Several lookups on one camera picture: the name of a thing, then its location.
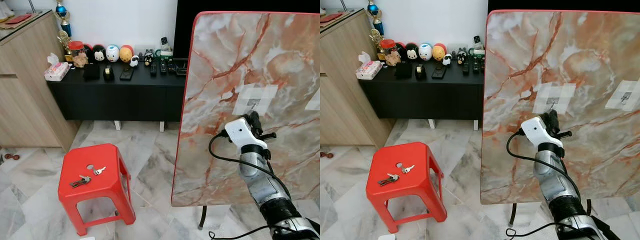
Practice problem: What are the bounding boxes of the orange yellow round figurine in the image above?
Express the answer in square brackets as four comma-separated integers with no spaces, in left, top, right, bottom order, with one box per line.
[432,42,448,62]
[119,44,135,64]

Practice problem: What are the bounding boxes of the red plastic stool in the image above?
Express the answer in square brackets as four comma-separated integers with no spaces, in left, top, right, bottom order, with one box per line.
[57,143,137,236]
[365,141,449,235]

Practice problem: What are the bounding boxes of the pink white tissue pack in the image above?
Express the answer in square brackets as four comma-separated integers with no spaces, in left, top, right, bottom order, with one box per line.
[43,52,71,82]
[355,51,384,81]

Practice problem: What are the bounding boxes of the light wooden cabinet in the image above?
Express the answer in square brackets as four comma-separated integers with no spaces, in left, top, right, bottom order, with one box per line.
[320,7,396,149]
[0,10,80,152]

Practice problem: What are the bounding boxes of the white round figurine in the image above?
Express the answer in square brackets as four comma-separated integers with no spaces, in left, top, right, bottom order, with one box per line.
[418,42,434,62]
[105,44,121,64]

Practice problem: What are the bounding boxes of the keys with dark fob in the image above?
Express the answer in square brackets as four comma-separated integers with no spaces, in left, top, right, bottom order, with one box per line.
[70,175,92,189]
[378,172,400,187]

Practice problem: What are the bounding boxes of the black low TV bench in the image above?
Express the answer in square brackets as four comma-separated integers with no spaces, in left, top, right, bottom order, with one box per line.
[47,62,189,132]
[358,61,486,131]

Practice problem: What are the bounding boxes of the black television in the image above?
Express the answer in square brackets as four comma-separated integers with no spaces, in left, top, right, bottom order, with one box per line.
[487,0,640,14]

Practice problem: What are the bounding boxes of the green stand with device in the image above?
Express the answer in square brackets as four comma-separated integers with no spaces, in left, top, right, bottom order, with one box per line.
[158,36,174,59]
[471,34,486,57]

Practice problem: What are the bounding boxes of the red lidded jar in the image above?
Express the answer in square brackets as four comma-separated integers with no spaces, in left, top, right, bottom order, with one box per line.
[379,38,399,67]
[67,40,87,69]

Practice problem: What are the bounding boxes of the black floor cable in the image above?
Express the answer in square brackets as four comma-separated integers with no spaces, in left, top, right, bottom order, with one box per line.
[207,224,282,240]
[504,224,577,240]

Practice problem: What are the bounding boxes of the marble pattern red-edged table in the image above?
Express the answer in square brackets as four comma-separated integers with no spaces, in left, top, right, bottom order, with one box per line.
[170,11,321,208]
[479,9,640,205]

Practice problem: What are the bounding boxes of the gold and blue trophy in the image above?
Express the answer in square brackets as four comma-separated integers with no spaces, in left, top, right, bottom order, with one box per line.
[366,0,386,54]
[53,0,72,57]

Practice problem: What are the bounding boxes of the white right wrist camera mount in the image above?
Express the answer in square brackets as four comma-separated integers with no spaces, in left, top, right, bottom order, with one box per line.
[224,116,266,149]
[520,115,564,148]

